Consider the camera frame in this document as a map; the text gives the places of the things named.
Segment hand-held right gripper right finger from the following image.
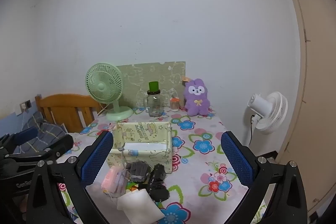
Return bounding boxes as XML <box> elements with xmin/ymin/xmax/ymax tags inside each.
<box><xmin>220</xmin><ymin>131</ymin><xmax>307</xmax><ymax>224</ymax></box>

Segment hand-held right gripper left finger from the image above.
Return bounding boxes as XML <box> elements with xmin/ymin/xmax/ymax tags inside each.
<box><xmin>26</xmin><ymin>131</ymin><xmax>114</xmax><ymax>224</ymax></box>

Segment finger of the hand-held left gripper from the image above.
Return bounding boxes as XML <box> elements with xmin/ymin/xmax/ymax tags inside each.
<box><xmin>5</xmin><ymin>134</ymin><xmax>74</xmax><ymax>161</ymax></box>
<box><xmin>0</xmin><ymin>127</ymin><xmax>39</xmax><ymax>154</ymax></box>

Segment pink pack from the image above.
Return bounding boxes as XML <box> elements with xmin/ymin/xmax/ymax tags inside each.
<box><xmin>101</xmin><ymin>165</ymin><xmax>130</xmax><ymax>198</ymax></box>

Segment grey knitted sock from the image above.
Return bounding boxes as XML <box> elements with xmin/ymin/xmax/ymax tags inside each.
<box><xmin>126</xmin><ymin>161</ymin><xmax>154</xmax><ymax>183</ymax></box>

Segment yellow printed storage box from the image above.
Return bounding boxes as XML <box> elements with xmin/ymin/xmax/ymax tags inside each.
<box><xmin>109</xmin><ymin>121</ymin><xmax>174</xmax><ymax>174</ymax></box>

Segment white cloth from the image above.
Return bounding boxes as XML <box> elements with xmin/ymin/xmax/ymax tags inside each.
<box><xmin>117</xmin><ymin>189</ymin><xmax>164</xmax><ymax>223</ymax></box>

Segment black plastic bag bundle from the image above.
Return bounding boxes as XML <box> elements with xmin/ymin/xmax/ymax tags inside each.
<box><xmin>138</xmin><ymin>164</ymin><xmax>170</xmax><ymax>202</ymax></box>

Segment plaid grey bedding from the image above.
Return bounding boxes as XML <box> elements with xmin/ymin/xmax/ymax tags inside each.
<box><xmin>13</xmin><ymin>111</ymin><xmax>67</xmax><ymax>155</ymax></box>

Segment wooden headboard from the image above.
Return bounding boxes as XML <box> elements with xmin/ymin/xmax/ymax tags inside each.
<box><xmin>35</xmin><ymin>93</ymin><xmax>104</xmax><ymax>133</ymax></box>

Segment white standing fan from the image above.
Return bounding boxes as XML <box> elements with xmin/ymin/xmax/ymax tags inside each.
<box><xmin>243</xmin><ymin>91</ymin><xmax>288</xmax><ymax>147</ymax></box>

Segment purple plush bunny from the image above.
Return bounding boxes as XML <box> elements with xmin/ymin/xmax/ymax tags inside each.
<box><xmin>183</xmin><ymin>78</ymin><xmax>211</xmax><ymax>116</ymax></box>

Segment green desk fan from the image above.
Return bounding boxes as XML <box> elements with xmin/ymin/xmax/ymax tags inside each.
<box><xmin>86</xmin><ymin>63</ymin><xmax>133</xmax><ymax>121</ymax></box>

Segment glass jar with green lid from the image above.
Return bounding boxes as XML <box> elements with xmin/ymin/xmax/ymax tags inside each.
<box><xmin>143</xmin><ymin>81</ymin><xmax>164</xmax><ymax>117</ymax></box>

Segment green patterned board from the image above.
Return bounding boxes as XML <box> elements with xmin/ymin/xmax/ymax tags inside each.
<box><xmin>116</xmin><ymin>61</ymin><xmax>186</xmax><ymax>109</ymax></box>

